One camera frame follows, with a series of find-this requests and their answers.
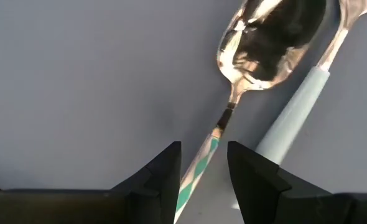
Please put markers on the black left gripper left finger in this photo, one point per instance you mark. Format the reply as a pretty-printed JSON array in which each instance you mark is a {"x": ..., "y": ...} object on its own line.
[{"x": 161, "y": 186}]

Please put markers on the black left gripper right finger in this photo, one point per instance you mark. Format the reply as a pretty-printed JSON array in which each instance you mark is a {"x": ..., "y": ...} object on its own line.
[{"x": 258, "y": 193}]

